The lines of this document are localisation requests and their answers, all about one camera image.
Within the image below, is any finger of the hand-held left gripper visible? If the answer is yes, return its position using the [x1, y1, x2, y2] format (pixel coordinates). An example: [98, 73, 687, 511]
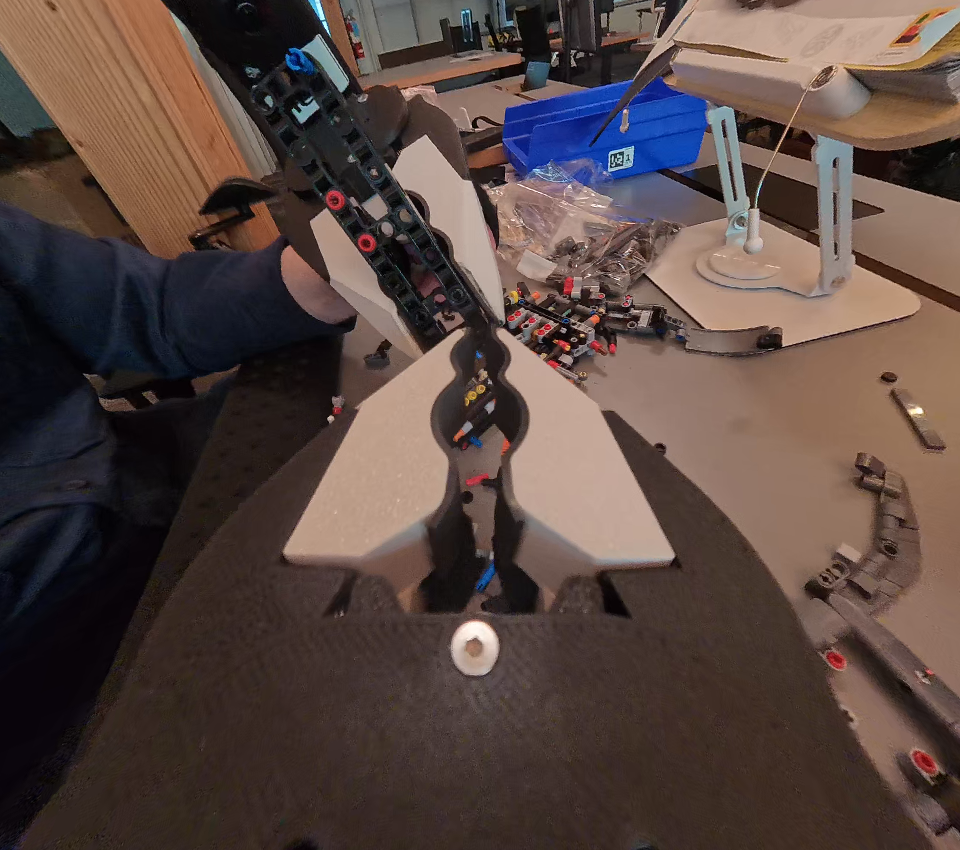
[390, 134, 507, 328]
[309, 207, 426, 361]

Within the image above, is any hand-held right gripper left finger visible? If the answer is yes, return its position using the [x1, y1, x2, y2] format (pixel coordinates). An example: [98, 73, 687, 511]
[283, 329, 483, 615]

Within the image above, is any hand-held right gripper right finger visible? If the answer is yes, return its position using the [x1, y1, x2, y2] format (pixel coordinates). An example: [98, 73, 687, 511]
[495, 327, 676, 615]

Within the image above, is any black lego frame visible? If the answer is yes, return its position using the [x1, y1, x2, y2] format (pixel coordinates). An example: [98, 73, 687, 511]
[249, 46, 492, 350]

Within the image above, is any lego car chassis assembly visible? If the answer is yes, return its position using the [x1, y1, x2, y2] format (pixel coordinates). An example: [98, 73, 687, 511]
[448, 286, 618, 457]

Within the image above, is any lego subassembly with curved panel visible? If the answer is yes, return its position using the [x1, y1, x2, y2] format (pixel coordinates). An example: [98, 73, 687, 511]
[600, 295, 785, 358]

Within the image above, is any person's left forearm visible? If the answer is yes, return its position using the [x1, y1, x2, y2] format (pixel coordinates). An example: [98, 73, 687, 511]
[97, 205, 354, 379]

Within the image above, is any clear bag of lego pieces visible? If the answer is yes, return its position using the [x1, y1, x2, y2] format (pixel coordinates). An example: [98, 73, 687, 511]
[487, 159, 685, 300]

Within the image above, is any lego instruction booklet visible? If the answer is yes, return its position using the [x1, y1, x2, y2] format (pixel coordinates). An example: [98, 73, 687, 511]
[588, 0, 960, 146]

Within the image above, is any person's left hand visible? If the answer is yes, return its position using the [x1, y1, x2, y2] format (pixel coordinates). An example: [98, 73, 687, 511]
[281, 243, 357, 330]

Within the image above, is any black power adapter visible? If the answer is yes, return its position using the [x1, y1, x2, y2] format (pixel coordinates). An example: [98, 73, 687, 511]
[456, 114, 505, 152]

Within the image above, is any plain blue plastic bin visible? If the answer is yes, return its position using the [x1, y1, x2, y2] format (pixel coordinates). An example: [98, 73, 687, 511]
[502, 78, 669, 169]

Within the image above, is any black perforated mat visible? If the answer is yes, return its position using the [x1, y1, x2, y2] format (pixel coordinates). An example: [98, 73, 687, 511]
[105, 333, 365, 679]

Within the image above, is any wooden desk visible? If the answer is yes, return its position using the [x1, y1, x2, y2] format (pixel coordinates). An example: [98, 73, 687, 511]
[360, 49, 526, 92]

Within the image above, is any black chair armrest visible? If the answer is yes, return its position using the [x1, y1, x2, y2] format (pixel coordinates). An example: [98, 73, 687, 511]
[189, 177, 285, 250]

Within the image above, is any blue bin with tag label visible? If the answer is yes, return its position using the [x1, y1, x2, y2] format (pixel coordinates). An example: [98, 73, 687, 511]
[528, 87, 710, 178]

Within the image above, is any white book stand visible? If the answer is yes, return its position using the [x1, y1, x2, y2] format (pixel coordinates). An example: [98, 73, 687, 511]
[645, 51, 960, 349]

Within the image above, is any person's torso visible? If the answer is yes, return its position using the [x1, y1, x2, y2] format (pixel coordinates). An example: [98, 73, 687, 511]
[0, 205, 249, 829]

